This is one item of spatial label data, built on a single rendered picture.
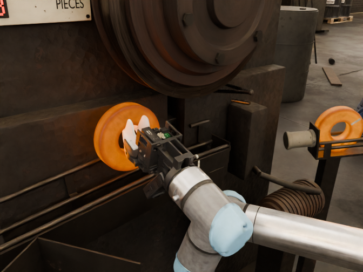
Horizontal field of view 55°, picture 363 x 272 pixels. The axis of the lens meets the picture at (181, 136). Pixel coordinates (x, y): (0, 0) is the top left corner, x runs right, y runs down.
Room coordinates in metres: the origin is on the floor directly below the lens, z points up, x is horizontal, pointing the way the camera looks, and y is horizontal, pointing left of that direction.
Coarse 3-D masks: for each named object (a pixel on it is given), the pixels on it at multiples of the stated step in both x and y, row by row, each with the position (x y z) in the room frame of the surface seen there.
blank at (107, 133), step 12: (120, 108) 0.69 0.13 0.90; (132, 108) 0.70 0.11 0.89; (144, 108) 0.72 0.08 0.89; (108, 120) 0.67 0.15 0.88; (120, 120) 0.68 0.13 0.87; (132, 120) 0.70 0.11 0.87; (156, 120) 0.74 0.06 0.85; (96, 132) 0.67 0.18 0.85; (108, 132) 0.66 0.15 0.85; (120, 132) 0.68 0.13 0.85; (96, 144) 0.66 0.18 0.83; (108, 144) 0.66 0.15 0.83; (108, 156) 0.66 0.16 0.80; (120, 156) 0.68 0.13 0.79; (120, 168) 0.67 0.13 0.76; (132, 168) 0.69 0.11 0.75
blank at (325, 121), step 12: (336, 108) 1.05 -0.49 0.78; (348, 108) 1.04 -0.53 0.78; (324, 120) 1.03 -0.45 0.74; (336, 120) 1.04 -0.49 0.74; (348, 120) 1.04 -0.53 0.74; (360, 120) 1.04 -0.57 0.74; (324, 132) 1.03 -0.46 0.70; (348, 132) 1.05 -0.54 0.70; (360, 132) 1.04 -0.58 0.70; (336, 144) 1.04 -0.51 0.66
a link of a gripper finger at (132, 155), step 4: (124, 140) 0.66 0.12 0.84; (124, 144) 0.66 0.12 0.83; (128, 144) 0.65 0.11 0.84; (124, 148) 0.65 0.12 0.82; (128, 148) 0.64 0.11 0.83; (128, 152) 0.62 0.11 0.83; (132, 152) 0.62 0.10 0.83; (136, 152) 0.62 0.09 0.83; (128, 156) 0.62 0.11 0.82; (132, 156) 0.61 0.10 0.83; (136, 156) 0.61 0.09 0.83; (132, 160) 0.61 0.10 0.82; (136, 160) 0.61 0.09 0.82; (136, 164) 0.61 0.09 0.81; (140, 164) 0.61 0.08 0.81
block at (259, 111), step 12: (240, 108) 0.98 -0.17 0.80; (252, 108) 0.97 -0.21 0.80; (264, 108) 0.98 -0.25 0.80; (228, 120) 1.02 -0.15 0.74; (240, 120) 0.98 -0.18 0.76; (252, 120) 0.95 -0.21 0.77; (264, 120) 0.98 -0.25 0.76; (228, 132) 1.01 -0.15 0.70; (240, 132) 0.97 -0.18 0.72; (252, 132) 0.95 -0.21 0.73; (264, 132) 0.99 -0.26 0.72; (240, 144) 0.97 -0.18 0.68; (252, 144) 0.96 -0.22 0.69; (240, 156) 0.97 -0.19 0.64; (252, 156) 0.96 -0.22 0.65; (228, 168) 1.00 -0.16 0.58; (240, 168) 0.96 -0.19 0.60
